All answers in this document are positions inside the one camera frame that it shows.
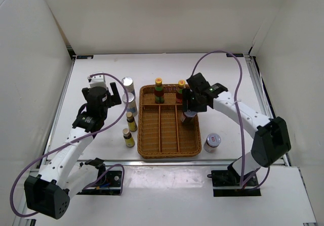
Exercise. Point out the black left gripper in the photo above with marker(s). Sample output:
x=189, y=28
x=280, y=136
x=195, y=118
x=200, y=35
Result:
x=114, y=100

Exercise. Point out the white-lid spice jar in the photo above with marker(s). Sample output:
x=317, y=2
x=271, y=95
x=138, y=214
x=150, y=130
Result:
x=186, y=117
x=212, y=141

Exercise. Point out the right blue label sticker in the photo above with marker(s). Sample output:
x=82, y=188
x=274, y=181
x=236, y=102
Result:
x=237, y=55

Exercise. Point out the aluminium table frame rail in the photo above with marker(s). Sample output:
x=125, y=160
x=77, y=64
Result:
x=263, y=97

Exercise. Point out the silver-lid salt shaker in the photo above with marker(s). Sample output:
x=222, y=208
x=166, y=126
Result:
x=131, y=105
x=129, y=84

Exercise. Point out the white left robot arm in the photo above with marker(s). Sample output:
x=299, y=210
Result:
x=49, y=192

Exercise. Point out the yellow-label small bottle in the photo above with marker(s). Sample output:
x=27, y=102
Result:
x=131, y=122
x=128, y=138

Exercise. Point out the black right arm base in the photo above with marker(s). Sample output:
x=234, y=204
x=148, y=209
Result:
x=225, y=184

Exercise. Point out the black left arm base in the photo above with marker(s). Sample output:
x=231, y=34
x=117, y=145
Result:
x=110, y=184

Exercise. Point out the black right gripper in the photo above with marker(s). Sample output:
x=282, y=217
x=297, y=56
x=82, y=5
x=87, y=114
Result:
x=187, y=94

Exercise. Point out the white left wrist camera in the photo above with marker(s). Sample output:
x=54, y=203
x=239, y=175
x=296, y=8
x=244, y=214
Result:
x=97, y=80

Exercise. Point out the near yellow-label small bottle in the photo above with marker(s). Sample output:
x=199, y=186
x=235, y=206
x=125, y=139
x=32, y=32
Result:
x=128, y=138

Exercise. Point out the blue label sticker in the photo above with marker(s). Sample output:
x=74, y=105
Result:
x=84, y=57
x=237, y=55

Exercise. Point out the yellow-cap sauce bottle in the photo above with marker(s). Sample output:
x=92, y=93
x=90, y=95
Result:
x=159, y=91
x=179, y=93

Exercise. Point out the far yellow-label small bottle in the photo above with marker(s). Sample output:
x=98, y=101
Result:
x=131, y=122

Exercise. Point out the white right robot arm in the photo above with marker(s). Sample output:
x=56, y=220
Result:
x=220, y=99

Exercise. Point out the brown wicker basket tray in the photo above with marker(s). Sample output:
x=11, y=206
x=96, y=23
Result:
x=161, y=133

